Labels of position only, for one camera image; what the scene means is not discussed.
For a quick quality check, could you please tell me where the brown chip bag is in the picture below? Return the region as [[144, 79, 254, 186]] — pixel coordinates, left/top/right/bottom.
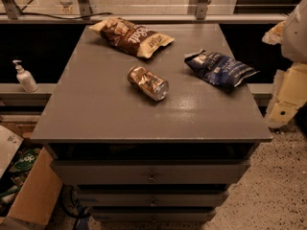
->
[[89, 17, 175, 58]]

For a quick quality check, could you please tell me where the black cable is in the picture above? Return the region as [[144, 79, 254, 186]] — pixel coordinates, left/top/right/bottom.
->
[[0, 11, 113, 20]]

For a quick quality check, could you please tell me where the grey drawer cabinet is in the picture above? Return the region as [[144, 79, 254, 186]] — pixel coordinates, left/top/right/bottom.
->
[[30, 23, 273, 223]]

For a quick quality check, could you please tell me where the drawer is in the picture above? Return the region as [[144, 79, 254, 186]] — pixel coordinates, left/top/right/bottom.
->
[[77, 191, 229, 207], [92, 207, 216, 222], [51, 160, 250, 185]]

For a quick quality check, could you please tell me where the top drawer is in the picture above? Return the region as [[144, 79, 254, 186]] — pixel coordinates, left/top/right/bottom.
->
[[51, 160, 250, 185]]

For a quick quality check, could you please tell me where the white pump bottle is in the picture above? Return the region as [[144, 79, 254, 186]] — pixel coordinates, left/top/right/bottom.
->
[[12, 59, 38, 93]]

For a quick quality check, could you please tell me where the bottom drawer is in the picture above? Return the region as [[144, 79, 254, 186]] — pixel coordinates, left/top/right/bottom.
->
[[92, 207, 216, 222]]

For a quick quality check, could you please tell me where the green snack bag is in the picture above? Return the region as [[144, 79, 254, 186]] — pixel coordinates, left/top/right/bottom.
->
[[9, 149, 40, 173]]

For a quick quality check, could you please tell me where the middle drawer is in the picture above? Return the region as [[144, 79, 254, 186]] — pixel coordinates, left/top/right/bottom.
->
[[77, 191, 229, 207]]

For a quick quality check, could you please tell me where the orange soda can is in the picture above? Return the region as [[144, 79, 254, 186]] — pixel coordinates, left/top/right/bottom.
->
[[128, 66, 169, 102]]

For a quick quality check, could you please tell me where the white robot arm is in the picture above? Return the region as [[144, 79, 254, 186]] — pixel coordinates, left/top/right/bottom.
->
[[262, 0, 307, 128]]

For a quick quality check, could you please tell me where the blue chip bag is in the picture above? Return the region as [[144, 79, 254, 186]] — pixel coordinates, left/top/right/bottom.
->
[[184, 49, 257, 88]]

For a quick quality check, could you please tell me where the cardboard box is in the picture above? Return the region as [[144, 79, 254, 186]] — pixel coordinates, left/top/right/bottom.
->
[[0, 126, 62, 230]]

